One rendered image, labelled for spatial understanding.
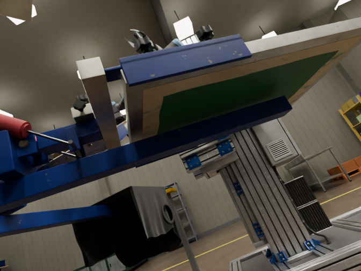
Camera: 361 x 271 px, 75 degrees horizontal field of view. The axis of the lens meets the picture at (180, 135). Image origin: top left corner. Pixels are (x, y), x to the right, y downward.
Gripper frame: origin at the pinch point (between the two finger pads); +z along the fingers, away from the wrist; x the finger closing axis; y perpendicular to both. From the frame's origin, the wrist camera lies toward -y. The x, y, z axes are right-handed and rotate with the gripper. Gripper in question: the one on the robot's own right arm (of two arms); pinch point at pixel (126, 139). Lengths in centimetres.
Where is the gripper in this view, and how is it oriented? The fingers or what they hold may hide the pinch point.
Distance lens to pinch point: 215.9
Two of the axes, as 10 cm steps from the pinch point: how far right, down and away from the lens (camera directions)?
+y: 8.7, -4.5, -2.1
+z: 4.6, 8.9, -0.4
